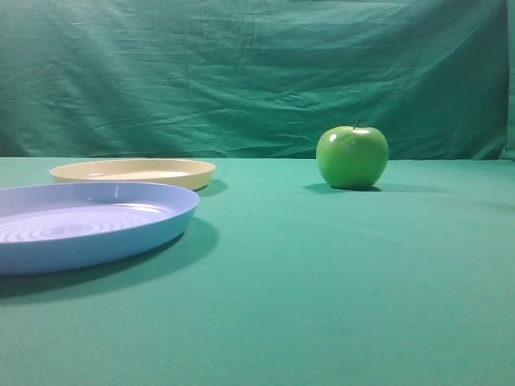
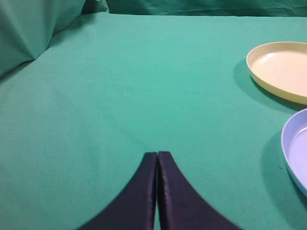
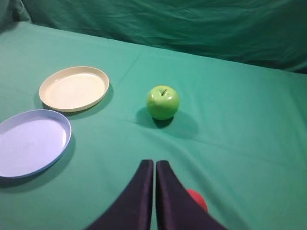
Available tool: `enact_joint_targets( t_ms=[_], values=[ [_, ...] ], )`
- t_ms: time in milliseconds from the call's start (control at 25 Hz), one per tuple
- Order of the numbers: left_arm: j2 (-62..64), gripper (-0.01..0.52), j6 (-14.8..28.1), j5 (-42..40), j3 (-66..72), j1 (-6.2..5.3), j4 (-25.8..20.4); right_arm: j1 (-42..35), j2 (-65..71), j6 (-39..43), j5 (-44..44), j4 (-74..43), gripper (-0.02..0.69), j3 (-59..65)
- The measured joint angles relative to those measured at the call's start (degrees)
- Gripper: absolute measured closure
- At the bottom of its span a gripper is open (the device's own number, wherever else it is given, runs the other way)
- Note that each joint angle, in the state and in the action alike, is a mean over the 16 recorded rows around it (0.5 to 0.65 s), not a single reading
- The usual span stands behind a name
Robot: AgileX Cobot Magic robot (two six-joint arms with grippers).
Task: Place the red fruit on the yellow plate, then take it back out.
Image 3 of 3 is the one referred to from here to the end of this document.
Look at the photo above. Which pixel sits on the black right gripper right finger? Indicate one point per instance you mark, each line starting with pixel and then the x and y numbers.
pixel 175 208

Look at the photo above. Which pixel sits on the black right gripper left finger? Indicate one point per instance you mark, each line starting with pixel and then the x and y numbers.
pixel 132 210

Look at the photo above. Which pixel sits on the blue plate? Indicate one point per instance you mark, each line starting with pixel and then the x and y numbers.
pixel 31 142

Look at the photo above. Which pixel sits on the yellow plate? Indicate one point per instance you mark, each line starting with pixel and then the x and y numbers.
pixel 74 89

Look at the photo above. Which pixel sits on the green apple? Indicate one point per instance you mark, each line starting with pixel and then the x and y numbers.
pixel 162 102

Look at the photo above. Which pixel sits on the green backdrop cloth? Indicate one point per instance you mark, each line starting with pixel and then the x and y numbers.
pixel 268 33

